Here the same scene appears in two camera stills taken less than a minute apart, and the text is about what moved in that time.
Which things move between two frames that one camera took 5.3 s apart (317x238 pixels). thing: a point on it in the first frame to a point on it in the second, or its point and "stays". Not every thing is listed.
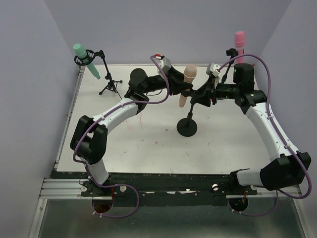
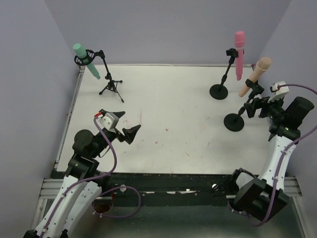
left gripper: x=172 y=81 to x=119 y=134
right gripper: x=211 y=91 to x=255 y=108
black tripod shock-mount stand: x=111 y=85 stays
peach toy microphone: x=189 y=73 to x=263 y=64
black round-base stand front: x=187 y=127 to x=235 y=122
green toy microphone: x=82 y=53 stays
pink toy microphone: x=239 y=40 stays
